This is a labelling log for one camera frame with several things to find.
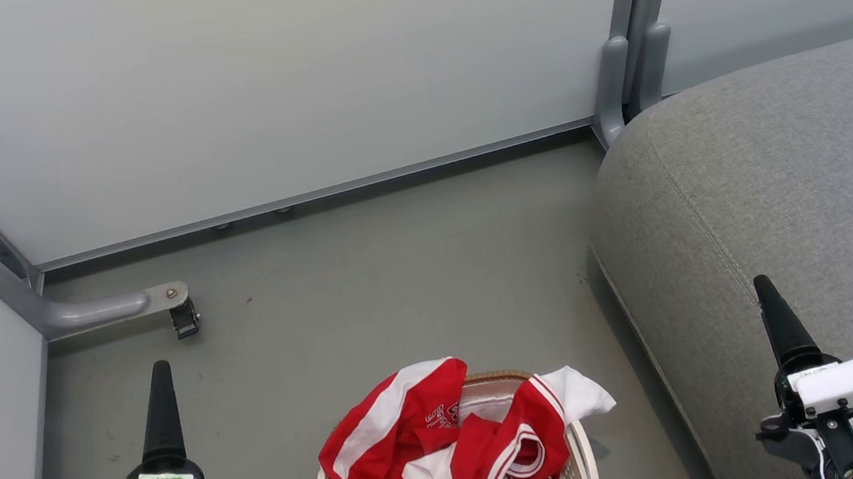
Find red garment with white part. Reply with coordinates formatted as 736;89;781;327
308;354;481;479

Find red shorts with striped trim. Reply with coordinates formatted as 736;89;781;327
392;372;577;479

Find grey fabric sofa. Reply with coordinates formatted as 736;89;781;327
567;29;853;479

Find black caster wheel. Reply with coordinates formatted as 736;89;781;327
168;296;203;341

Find long grey partition foot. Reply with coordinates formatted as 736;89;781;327
0;232;195;348

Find beige plastic laundry basket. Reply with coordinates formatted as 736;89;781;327
303;360;602;479

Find short grey partition foot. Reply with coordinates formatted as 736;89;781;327
583;34;641;150
627;21;681;117

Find wide grey partition panel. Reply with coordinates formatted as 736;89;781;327
0;0;658;277

